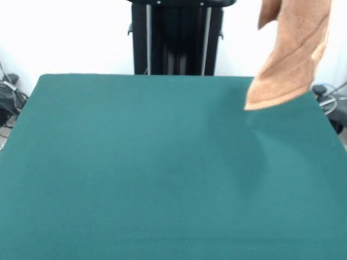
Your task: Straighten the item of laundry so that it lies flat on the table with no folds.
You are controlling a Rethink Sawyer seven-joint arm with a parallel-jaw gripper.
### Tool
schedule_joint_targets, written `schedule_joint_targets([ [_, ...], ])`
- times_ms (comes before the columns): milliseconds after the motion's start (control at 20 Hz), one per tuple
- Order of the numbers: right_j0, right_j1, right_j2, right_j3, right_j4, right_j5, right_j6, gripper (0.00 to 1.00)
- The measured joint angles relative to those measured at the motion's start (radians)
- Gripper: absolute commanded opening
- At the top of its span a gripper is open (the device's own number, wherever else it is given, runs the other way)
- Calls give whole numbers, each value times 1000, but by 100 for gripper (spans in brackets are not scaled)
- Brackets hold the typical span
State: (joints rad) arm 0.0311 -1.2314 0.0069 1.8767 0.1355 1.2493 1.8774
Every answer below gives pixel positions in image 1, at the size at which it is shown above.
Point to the tan terry towel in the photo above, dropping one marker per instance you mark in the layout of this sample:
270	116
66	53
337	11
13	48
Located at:
292	67

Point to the dark green table cloth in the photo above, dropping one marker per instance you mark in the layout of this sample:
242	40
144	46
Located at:
81	189

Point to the black wheeled stand base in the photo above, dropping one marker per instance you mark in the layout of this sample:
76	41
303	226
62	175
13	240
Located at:
8	100
339	113

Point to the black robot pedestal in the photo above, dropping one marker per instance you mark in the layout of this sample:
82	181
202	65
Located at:
176	40

